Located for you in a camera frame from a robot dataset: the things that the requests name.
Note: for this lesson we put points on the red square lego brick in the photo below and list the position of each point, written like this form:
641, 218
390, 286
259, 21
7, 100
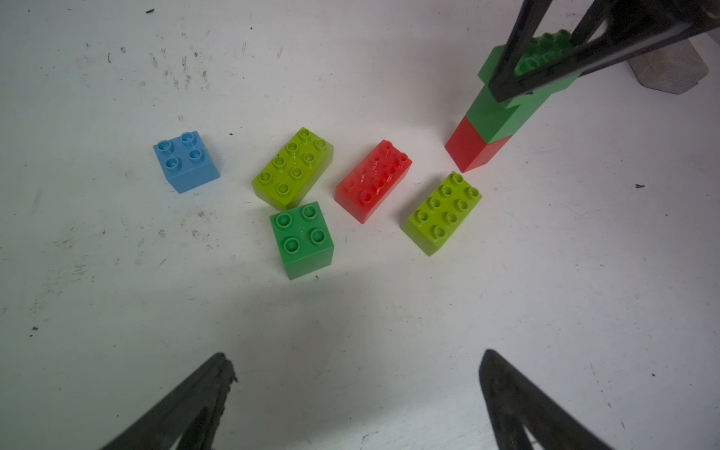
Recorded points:
468, 149

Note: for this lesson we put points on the red long lego brick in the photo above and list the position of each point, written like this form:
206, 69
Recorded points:
366, 186

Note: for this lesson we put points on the lime green long lego brick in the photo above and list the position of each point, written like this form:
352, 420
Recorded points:
291, 174

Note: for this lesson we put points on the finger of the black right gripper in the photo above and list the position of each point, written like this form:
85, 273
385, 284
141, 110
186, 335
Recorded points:
504, 84
614, 31

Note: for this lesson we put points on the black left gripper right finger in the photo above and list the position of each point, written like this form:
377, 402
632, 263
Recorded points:
520, 412

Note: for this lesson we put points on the blue square lego brick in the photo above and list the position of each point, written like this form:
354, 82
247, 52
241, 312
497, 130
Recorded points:
186, 162

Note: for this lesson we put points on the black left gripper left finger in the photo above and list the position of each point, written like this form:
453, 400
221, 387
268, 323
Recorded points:
188, 417

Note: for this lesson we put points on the grey eraser block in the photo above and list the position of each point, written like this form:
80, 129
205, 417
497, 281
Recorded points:
673, 69

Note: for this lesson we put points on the green square lego brick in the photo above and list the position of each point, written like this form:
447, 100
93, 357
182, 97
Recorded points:
495, 120
304, 241

